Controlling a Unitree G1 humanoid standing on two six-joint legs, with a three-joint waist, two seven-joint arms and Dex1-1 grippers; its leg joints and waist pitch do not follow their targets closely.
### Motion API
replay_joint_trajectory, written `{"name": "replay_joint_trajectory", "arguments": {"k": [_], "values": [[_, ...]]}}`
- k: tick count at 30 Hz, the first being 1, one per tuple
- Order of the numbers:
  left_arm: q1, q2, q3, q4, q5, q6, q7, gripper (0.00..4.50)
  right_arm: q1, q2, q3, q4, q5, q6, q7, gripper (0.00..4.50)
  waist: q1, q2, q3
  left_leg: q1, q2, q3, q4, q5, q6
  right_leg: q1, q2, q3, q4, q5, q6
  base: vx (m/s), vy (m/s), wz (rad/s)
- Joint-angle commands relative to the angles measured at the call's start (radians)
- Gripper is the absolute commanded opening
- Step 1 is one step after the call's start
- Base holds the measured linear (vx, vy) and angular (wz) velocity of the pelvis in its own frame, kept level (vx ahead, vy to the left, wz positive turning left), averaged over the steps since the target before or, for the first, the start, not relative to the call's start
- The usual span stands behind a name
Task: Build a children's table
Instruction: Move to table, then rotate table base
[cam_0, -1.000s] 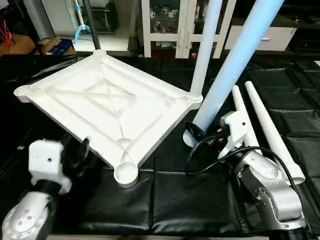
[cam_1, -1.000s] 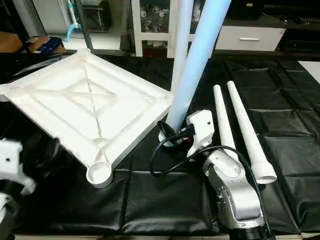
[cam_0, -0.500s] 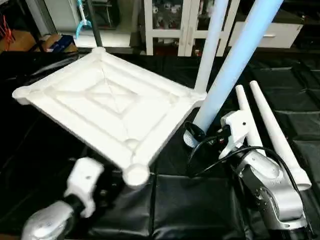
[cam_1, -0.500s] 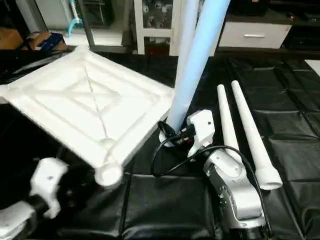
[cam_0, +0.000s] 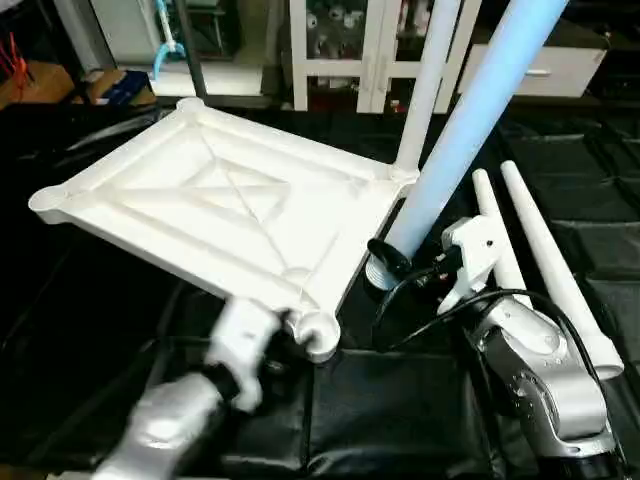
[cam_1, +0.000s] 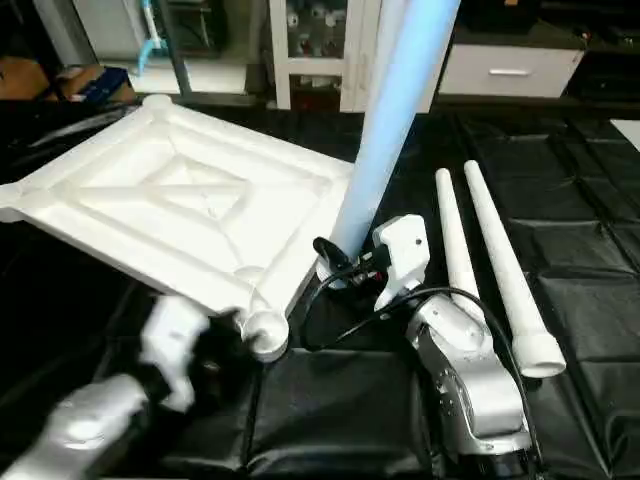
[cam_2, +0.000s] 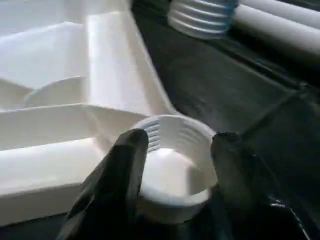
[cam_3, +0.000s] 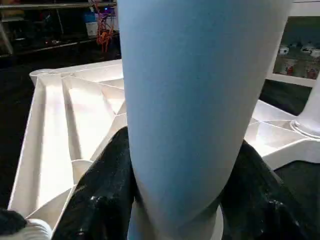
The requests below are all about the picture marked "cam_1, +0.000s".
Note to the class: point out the white plastic table top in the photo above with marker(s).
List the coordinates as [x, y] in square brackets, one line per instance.
[180, 200]

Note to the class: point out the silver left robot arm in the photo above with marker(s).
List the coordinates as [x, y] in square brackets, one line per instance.
[80, 430]

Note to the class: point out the black work mat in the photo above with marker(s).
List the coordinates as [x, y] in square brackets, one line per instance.
[560, 210]

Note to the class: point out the white drawer cabinet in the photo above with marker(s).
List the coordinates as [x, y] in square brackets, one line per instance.
[510, 70]
[320, 45]

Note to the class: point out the light blue hanger hook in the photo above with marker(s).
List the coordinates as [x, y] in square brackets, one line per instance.
[150, 40]

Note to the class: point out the small blue box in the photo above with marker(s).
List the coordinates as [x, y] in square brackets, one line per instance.
[100, 82]

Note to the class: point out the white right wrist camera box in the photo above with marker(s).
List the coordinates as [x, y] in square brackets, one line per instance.
[402, 258]

